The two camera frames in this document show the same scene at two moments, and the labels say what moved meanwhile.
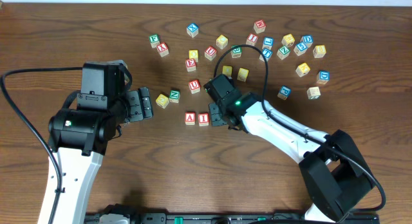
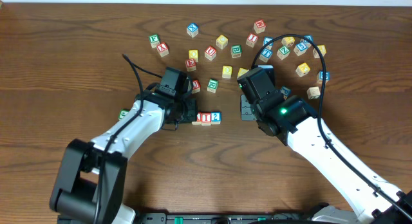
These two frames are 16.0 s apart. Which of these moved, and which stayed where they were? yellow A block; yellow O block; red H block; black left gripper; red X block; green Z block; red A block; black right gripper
Moved: red A block; black left gripper; black right gripper
Stayed: green Z block; yellow A block; red X block; red H block; yellow O block
